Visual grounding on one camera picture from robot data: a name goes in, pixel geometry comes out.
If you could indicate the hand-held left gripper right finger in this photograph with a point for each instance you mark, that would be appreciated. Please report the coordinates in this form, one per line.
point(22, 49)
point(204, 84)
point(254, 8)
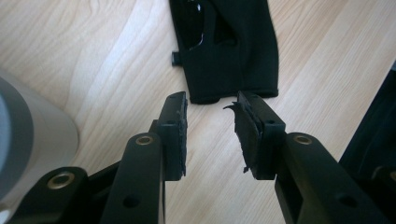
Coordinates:
point(258, 140)

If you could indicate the black glove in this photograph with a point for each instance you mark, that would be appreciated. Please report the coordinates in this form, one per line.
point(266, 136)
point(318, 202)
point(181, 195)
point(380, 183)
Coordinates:
point(230, 62)

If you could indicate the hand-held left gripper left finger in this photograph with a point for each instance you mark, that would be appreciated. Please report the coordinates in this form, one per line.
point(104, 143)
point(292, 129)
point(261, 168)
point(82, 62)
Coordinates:
point(174, 137)

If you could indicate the grey plastic bin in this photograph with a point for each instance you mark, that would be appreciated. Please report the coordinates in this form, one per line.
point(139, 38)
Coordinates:
point(37, 137)

